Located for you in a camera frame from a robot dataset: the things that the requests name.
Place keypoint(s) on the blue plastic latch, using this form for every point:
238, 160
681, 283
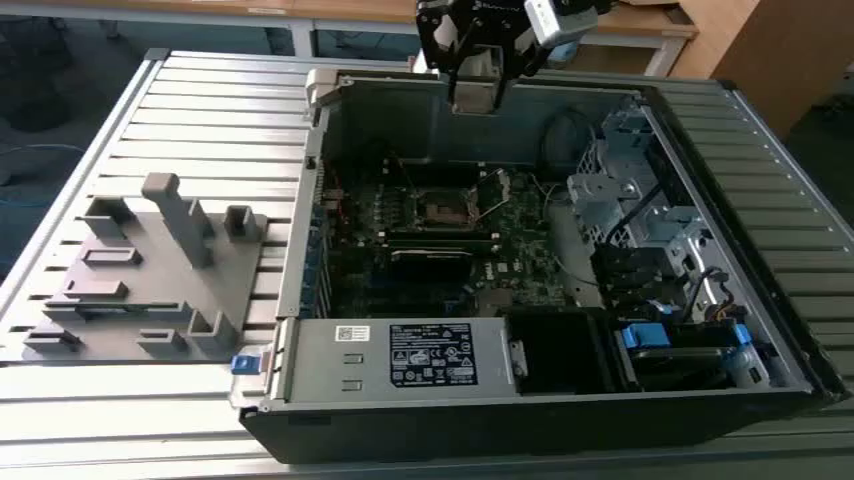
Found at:
242, 365

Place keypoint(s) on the green motherboard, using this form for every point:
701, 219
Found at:
527, 250

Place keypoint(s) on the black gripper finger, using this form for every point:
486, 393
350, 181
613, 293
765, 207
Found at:
430, 60
530, 57

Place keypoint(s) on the black bag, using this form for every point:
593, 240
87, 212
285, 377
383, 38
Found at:
34, 90

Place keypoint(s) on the black graphics card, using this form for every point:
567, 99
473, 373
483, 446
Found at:
427, 277

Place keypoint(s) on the silver chipset heat sink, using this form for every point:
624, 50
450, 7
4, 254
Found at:
495, 301

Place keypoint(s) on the black PC case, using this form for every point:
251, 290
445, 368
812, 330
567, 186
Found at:
534, 430

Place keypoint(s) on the hard disk blue carrier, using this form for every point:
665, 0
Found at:
644, 335

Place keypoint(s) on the green RAM stick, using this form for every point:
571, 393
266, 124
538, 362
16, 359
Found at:
110, 309

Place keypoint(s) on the silver CPU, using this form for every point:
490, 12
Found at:
477, 97

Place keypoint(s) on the wooden desk white frame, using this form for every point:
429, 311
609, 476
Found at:
634, 25
134, 6

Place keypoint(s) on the CPU socket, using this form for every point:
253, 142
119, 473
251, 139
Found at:
441, 210

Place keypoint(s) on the silver metal drive cage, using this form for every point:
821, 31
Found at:
601, 200

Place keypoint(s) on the grey parts rack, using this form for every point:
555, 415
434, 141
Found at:
167, 280

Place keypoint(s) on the wooden cabinet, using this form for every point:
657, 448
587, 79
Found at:
788, 60

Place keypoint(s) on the grey plastic case latch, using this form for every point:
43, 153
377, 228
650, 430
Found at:
321, 85

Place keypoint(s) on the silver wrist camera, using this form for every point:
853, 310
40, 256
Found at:
561, 22

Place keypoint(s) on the silver power supply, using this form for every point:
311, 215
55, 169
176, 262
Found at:
321, 360

